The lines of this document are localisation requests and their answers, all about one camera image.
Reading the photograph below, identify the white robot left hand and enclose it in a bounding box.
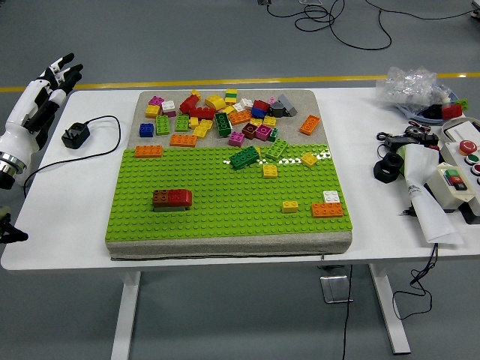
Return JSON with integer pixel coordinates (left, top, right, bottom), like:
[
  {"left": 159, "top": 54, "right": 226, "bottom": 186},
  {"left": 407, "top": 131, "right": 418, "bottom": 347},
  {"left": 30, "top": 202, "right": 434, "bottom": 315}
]
[{"left": 0, "top": 52, "right": 85, "bottom": 164}]

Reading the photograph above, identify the brown square brick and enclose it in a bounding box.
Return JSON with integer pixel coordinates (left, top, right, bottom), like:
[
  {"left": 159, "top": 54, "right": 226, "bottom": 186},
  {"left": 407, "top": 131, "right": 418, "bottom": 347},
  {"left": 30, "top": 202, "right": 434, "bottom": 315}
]
[{"left": 151, "top": 189, "right": 170, "bottom": 208}]

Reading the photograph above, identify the red curved brick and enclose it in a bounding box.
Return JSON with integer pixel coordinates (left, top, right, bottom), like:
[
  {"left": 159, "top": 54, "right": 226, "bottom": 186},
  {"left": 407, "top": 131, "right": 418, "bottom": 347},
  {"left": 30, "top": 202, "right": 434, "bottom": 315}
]
[{"left": 166, "top": 188, "right": 194, "bottom": 208}]

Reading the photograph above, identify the green studded baseplate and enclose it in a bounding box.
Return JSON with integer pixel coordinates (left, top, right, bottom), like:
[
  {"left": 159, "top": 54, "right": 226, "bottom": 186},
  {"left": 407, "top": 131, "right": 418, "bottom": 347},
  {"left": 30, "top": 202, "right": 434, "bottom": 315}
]
[{"left": 104, "top": 141, "right": 355, "bottom": 243}]

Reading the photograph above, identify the orange long brick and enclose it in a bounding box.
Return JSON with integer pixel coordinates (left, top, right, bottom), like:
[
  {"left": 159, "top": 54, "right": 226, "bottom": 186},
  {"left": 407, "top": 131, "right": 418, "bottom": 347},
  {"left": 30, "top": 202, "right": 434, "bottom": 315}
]
[
  {"left": 133, "top": 145, "right": 164, "bottom": 159},
  {"left": 310, "top": 202, "right": 345, "bottom": 219},
  {"left": 169, "top": 133, "right": 198, "bottom": 149}
]

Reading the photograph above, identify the red long brick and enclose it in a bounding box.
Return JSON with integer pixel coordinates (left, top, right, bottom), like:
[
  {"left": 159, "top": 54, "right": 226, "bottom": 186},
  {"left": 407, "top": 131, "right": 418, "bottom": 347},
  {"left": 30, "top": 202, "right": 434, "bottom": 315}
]
[{"left": 189, "top": 106, "right": 218, "bottom": 121}]

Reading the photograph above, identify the grey long brick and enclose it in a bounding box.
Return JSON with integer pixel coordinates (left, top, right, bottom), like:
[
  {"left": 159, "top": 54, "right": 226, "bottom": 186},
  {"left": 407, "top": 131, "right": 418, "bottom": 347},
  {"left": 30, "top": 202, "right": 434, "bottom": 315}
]
[{"left": 153, "top": 204, "right": 188, "bottom": 214}]

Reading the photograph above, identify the yellow long brick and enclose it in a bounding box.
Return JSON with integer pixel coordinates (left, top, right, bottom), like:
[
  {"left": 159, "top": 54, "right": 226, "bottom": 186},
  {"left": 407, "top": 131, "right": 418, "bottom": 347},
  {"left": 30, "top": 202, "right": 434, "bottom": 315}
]
[{"left": 192, "top": 118, "right": 215, "bottom": 140}]

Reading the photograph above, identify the yellow curved brick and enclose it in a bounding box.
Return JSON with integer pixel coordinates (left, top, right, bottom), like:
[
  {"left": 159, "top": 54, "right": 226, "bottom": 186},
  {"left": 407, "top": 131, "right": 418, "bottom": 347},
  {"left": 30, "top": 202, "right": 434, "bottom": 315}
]
[{"left": 205, "top": 94, "right": 227, "bottom": 111}]

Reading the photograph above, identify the dark green long brick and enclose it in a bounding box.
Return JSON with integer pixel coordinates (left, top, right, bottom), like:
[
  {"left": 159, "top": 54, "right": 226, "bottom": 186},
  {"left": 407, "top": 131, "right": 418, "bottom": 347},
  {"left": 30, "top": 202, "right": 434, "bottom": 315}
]
[
  {"left": 214, "top": 112, "right": 233, "bottom": 138},
  {"left": 229, "top": 145, "right": 261, "bottom": 171}
]

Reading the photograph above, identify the grey sloped brick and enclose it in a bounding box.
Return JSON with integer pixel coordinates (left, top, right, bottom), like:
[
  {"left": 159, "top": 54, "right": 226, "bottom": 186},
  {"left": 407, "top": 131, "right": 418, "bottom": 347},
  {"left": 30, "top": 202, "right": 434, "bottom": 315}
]
[{"left": 277, "top": 93, "right": 299, "bottom": 117}]

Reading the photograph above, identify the black power brick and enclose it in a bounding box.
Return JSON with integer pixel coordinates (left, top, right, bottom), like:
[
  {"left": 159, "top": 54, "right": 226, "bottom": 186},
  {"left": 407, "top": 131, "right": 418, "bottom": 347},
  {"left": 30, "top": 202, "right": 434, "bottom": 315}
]
[{"left": 382, "top": 134, "right": 421, "bottom": 149}]

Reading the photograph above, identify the black power adapter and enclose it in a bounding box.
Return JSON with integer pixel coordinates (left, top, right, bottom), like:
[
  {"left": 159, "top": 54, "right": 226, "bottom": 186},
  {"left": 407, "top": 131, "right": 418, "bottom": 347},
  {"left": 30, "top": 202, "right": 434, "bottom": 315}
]
[{"left": 61, "top": 121, "right": 92, "bottom": 150}]

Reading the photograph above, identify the yellow floor tape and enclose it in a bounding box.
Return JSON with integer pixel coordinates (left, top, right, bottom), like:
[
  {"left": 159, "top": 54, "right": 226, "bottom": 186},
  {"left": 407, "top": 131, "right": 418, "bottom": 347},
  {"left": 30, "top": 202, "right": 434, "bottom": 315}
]
[{"left": 0, "top": 73, "right": 480, "bottom": 94}]

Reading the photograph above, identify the white table leg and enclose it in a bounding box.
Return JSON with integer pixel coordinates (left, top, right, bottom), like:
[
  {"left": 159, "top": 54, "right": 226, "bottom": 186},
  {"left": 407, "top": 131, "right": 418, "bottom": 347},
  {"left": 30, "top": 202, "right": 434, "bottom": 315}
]
[
  {"left": 110, "top": 270, "right": 142, "bottom": 360},
  {"left": 368, "top": 263, "right": 412, "bottom": 356}
]

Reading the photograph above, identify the grey-brown mat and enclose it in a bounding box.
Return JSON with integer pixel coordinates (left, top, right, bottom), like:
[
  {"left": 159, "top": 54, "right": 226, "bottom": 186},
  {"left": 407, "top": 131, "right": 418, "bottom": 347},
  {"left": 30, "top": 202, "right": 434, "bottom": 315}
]
[{"left": 104, "top": 88, "right": 353, "bottom": 261}]

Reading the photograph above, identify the metal floor plate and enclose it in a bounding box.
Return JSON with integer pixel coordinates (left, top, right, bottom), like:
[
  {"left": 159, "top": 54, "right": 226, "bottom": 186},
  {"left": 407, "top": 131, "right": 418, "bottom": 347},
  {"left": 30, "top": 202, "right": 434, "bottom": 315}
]
[{"left": 319, "top": 275, "right": 354, "bottom": 304}]

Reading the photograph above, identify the large black nut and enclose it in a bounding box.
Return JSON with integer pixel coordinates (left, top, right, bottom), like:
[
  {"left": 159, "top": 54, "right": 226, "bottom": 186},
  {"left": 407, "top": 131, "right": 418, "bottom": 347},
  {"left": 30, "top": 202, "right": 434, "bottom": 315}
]
[{"left": 372, "top": 152, "right": 406, "bottom": 184}]

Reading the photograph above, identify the clear plastic bag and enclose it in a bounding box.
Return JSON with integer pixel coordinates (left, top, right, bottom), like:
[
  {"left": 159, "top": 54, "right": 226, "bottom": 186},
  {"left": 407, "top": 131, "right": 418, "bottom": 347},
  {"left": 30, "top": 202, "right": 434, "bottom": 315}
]
[{"left": 376, "top": 66, "right": 455, "bottom": 113}]

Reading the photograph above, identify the light blue bowl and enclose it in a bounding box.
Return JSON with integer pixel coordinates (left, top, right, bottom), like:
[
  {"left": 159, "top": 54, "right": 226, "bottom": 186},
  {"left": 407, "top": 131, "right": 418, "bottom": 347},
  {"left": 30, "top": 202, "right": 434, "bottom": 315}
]
[{"left": 396, "top": 91, "right": 470, "bottom": 123}]

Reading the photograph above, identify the black servo module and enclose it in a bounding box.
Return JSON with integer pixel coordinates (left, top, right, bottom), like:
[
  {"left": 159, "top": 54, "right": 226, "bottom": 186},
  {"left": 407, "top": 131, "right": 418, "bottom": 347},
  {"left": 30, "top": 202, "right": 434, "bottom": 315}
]
[{"left": 418, "top": 131, "right": 440, "bottom": 150}]

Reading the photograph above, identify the black plastic part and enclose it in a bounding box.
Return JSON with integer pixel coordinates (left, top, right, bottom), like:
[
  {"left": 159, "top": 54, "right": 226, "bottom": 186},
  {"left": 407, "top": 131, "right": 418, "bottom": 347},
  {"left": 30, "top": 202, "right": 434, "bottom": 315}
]
[{"left": 422, "top": 103, "right": 444, "bottom": 120}]

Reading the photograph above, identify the white paper sheet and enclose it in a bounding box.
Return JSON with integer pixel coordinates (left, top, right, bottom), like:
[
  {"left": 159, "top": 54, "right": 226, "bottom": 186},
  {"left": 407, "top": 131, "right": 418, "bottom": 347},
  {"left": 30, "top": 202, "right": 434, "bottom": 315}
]
[{"left": 403, "top": 144, "right": 466, "bottom": 247}]

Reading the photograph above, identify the white button control box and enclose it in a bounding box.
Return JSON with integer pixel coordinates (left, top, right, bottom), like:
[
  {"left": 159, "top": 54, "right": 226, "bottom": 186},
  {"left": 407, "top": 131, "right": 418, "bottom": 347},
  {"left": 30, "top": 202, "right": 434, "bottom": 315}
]
[{"left": 438, "top": 138, "right": 480, "bottom": 226}]

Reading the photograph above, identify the black adapter cord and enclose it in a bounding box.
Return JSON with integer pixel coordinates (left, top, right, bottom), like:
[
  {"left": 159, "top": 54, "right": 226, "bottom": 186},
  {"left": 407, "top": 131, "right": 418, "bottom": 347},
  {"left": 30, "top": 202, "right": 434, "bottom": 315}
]
[{"left": 23, "top": 115, "right": 122, "bottom": 198}]

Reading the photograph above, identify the black floor cable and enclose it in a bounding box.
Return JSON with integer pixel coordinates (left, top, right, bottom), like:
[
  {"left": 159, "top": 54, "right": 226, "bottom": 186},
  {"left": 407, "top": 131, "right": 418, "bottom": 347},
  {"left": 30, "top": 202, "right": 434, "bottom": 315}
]
[
  {"left": 264, "top": 0, "right": 394, "bottom": 52},
  {"left": 364, "top": 0, "right": 480, "bottom": 21}
]

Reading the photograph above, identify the black hanging cable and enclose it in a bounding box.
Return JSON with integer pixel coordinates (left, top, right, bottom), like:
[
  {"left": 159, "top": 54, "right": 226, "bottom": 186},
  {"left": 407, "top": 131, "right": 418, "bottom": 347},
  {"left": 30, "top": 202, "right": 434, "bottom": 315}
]
[
  {"left": 391, "top": 242, "right": 440, "bottom": 320},
  {"left": 340, "top": 264, "right": 354, "bottom": 360}
]

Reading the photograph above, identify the small white switch box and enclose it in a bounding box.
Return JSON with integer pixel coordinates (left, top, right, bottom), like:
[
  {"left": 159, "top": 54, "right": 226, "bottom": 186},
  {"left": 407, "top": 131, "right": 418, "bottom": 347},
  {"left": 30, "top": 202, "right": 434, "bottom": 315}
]
[{"left": 425, "top": 162, "right": 476, "bottom": 213}]

